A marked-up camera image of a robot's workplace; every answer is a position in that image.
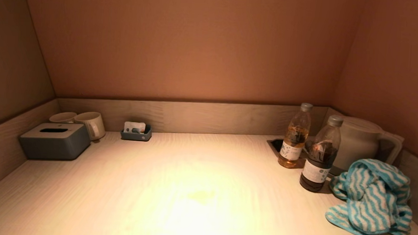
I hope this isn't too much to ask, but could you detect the blue white striped cloth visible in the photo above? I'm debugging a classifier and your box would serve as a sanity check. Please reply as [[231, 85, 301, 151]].
[[324, 156, 415, 235]]

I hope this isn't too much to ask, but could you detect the recessed dark socket panel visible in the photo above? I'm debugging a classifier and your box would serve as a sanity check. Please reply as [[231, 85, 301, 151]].
[[266, 137, 310, 170]]

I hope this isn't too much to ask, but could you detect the small grey tray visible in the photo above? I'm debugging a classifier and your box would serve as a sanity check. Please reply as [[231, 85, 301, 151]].
[[120, 123, 153, 142]]

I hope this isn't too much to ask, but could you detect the white sachet packet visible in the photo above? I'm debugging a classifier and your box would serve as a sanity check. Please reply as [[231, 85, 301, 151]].
[[124, 121, 146, 134]]

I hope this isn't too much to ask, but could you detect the plastic bottle amber drink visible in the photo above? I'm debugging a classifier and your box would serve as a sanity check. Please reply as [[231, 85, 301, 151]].
[[278, 102, 313, 170]]

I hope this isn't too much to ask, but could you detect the white ceramic mug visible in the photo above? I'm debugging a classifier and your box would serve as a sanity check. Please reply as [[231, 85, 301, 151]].
[[49, 111, 78, 124], [73, 111, 106, 142]]

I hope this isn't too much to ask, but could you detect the plastic bottle dark drink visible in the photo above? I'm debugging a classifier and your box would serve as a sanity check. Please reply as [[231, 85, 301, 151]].
[[299, 113, 344, 194]]

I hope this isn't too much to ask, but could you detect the white electric kettle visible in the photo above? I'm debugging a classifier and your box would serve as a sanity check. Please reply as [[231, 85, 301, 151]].
[[330, 115, 406, 175]]

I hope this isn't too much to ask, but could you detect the grey tissue box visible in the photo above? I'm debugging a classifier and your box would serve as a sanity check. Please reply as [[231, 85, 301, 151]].
[[17, 121, 92, 162]]

